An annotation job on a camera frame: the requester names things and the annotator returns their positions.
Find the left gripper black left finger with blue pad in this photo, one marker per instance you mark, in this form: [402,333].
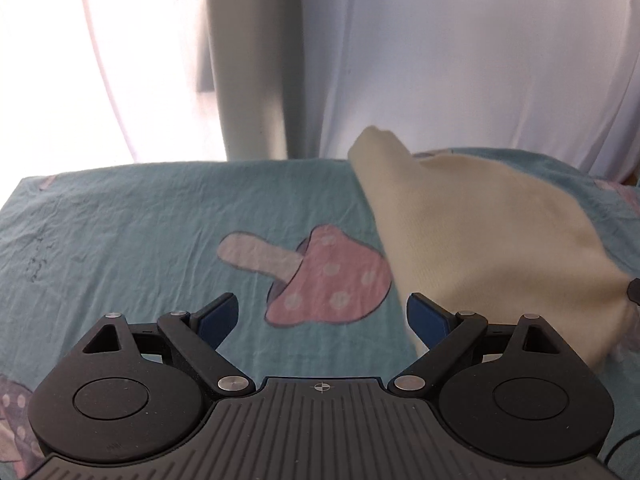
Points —
[126,392]

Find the cream knitted garment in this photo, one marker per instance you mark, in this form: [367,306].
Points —
[478,235]

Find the teal mushroom print bedsheet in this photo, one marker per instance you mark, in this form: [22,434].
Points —
[141,240]

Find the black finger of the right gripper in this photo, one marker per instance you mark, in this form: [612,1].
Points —
[633,291]

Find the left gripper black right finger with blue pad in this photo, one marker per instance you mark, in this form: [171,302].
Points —
[515,393]

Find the white grey curtain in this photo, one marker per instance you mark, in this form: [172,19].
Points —
[303,78]

